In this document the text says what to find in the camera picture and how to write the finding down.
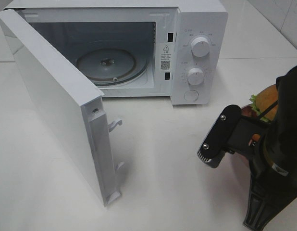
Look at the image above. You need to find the glass microwave turntable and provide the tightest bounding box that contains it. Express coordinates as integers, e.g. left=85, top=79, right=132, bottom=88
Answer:
left=76, top=48, right=149, bottom=86

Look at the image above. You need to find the burger with lettuce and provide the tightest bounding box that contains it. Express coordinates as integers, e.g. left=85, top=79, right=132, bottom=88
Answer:
left=249, top=84, right=278, bottom=123

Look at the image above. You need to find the white microwave oven body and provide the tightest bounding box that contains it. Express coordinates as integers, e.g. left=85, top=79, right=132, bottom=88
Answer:
left=3, top=0, right=228, bottom=105

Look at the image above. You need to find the upper white round knob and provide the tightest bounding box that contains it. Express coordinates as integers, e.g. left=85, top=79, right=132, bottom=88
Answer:
left=190, top=35, right=210, bottom=57

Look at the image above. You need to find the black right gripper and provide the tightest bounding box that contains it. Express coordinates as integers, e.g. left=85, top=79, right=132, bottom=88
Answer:
left=227, top=115, right=297, bottom=231

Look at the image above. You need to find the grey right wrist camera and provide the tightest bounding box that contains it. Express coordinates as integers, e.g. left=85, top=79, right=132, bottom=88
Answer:
left=197, top=104, right=241, bottom=168

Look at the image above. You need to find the white round door button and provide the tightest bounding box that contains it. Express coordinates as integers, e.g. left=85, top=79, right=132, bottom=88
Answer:
left=184, top=90, right=198, bottom=102

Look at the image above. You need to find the lower white round knob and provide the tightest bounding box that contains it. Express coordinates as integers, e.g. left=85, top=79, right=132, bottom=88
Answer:
left=187, top=68, right=205, bottom=86

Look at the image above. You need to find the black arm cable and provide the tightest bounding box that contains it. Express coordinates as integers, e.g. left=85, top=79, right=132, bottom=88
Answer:
left=258, top=101, right=279, bottom=120

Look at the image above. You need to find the pink round plate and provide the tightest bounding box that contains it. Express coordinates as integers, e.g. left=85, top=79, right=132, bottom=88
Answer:
left=241, top=104, right=259, bottom=118

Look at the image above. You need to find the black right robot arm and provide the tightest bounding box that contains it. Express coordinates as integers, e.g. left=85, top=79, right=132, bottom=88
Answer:
left=225, top=66, right=297, bottom=231

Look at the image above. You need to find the white warning label sticker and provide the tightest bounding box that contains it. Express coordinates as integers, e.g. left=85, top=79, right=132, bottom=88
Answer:
left=159, top=42, right=174, bottom=71

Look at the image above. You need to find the white round knob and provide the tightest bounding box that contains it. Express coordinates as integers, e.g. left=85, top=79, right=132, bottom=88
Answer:
left=187, top=68, right=205, bottom=86
left=190, top=35, right=210, bottom=57

